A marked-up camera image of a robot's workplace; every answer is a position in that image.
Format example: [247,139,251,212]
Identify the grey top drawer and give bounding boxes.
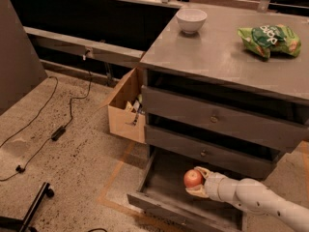
[142,86,309,153]

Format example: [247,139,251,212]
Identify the grey open bottom drawer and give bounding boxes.
[127,146,247,232]

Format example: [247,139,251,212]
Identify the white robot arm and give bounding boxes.
[183,166,309,232]

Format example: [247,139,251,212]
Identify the grey drawer cabinet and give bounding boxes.
[126,3,309,232]

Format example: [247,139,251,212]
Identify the items inside cardboard box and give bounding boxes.
[125,94,144,126]

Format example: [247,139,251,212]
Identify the grey metal rail shelf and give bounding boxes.
[24,27,144,69]

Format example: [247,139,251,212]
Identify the grey middle drawer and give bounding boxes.
[145,126,276,180]

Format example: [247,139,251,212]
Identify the cardboard box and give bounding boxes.
[107,69,146,143]

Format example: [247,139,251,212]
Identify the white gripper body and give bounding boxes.
[204,172,239,203]

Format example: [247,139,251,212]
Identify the green chip bag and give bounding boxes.
[238,24,301,59]

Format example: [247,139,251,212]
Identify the black chair base leg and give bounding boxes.
[0,182,54,232]

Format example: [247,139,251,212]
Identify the white ceramic bowl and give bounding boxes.
[176,9,208,34]

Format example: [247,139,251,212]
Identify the red apple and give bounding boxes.
[183,169,204,188]

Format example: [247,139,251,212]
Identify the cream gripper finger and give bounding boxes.
[195,166,211,180]
[185,184,209,198]

